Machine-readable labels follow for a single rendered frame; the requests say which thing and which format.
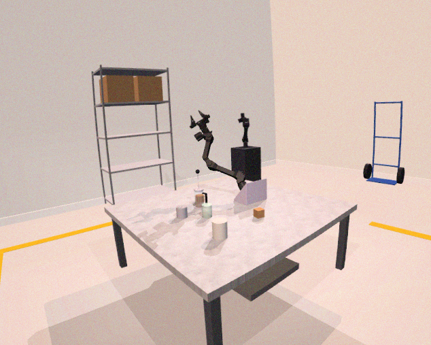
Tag glass coffee press with black knob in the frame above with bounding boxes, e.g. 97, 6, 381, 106
194, 169, 207, 209

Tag white cylinder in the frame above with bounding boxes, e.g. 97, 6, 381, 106
212, 218, 228, 240

